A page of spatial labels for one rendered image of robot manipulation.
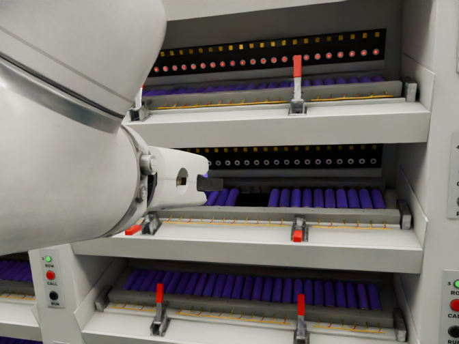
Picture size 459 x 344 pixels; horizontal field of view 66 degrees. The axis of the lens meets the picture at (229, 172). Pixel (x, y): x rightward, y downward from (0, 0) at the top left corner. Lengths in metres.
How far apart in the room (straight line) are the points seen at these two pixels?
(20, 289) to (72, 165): 0.81
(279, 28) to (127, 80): 0.61
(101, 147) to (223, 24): 0.62
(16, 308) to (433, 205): 0.84
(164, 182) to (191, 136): 0.33
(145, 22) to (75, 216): 0.10
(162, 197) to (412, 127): 0.40
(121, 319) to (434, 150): 0.64
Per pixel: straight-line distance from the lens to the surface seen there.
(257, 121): 0.55
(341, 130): 0.55
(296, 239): 0.52
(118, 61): 0.17
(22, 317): 0.92
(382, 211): 0.63
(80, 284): 0.79
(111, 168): 0.20
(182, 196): 0.29
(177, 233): 0.64
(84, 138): 0.17
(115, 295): 0.82
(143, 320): 0.79
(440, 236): 0.60
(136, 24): 0.17
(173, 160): 0.27
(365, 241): 0.60
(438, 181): 0.58
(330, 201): 0.66
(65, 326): 0.83
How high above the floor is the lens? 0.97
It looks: 10 degrees down
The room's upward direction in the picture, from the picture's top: 3 degrees counter-clockwise
